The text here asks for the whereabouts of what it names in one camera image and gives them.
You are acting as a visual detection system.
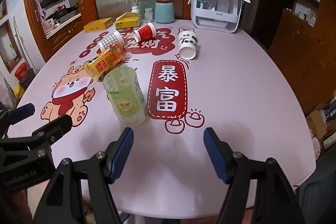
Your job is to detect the white pill bottle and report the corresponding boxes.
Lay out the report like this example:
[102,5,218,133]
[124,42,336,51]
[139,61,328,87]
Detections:
[131,6,140,14]

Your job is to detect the orange yellow drink cup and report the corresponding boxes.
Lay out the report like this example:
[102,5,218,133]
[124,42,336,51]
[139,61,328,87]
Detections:
[84,44,125,81]

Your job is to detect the red paper cup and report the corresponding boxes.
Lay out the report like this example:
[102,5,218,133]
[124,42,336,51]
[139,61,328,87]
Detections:
[133,22,157,43]

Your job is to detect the teal canister with lid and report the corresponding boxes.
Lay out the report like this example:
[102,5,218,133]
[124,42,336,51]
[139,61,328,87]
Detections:
[154,0,175,24]

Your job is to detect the white plastic organizer box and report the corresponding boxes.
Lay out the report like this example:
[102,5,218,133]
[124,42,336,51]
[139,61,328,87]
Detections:
[190,0,244,33]

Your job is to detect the flat yellow box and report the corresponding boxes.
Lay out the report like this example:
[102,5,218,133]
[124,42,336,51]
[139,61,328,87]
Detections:
[84,18,113,33]

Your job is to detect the white bamboo-print paper cup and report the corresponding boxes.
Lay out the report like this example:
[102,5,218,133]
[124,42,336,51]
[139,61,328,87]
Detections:
[178,30,198,60]

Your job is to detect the green milk tea cup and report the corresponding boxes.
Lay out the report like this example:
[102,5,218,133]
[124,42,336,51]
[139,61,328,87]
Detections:
[103,66,147,127]

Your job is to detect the grey checkered paper cup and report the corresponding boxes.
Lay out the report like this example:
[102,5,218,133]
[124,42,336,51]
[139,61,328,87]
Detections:
[98,31,125,52]

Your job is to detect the red bucket on floor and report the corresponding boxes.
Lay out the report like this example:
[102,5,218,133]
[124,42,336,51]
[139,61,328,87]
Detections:
[14,62,31,82]

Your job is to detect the small clear bottle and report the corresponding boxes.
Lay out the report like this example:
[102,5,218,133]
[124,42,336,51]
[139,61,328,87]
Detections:
[144,7,153,23]

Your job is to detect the open yellow box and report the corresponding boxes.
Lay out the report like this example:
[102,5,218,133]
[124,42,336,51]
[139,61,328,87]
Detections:
[114,12,141,30]

